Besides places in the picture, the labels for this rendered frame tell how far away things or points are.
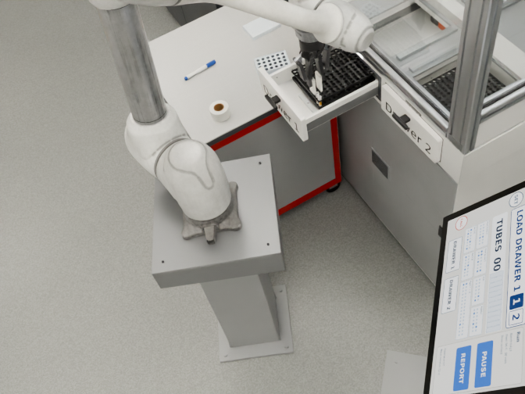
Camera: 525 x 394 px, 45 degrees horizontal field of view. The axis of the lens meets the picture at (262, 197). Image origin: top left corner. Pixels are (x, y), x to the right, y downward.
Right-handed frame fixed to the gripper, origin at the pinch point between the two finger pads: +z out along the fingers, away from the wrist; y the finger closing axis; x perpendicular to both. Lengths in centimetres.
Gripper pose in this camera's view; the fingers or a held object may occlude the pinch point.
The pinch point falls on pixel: (316, 83)
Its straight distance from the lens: 208.9
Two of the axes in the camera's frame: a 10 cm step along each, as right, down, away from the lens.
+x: 4.8, 6.8, -5.6
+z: 1.4, 5.7, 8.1
